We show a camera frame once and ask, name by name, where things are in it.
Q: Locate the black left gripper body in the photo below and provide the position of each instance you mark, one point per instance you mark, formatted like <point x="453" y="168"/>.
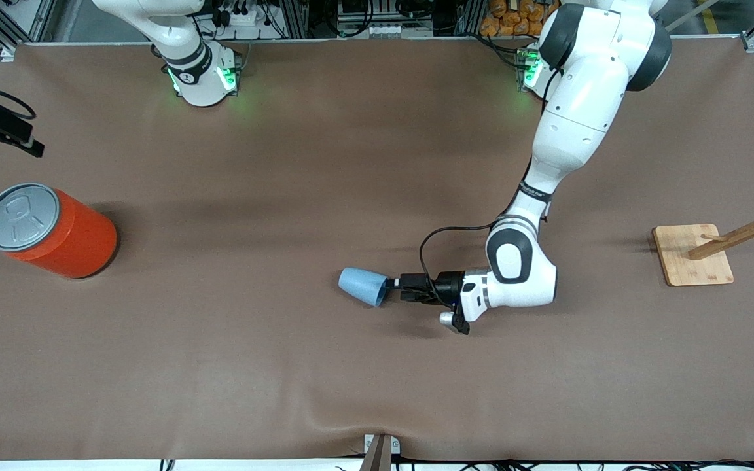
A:
<point x="447" y="286"/>

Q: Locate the blue plastic cup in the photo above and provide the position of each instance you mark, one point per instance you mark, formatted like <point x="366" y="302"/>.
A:
<point x="360" y="284"/>

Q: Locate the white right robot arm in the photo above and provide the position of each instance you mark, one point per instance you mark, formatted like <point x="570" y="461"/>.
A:
<point x="187" y="39"/>

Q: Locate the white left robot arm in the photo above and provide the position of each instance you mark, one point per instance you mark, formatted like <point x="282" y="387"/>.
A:
<point x="580" y="118"/>

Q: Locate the wooden cup rack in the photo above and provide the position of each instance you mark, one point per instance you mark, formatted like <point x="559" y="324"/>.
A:
<point x="691" y="261"/>

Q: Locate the orange can with grey lid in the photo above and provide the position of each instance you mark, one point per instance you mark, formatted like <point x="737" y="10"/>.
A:
<point x="76" y="242"/>

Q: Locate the brown table cover cloth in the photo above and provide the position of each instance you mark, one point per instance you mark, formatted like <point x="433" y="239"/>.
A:
<point x="220" y="327"/>

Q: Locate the white power strip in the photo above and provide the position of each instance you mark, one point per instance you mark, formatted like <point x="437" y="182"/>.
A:
<point x="241" y="16"/>

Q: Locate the pile of orange objects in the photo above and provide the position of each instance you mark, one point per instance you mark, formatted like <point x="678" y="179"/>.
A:
<point x="514" y="19"/>

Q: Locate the grey metal bracket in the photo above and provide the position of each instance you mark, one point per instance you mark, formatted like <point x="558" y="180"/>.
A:
<point x="377" y="458"/>

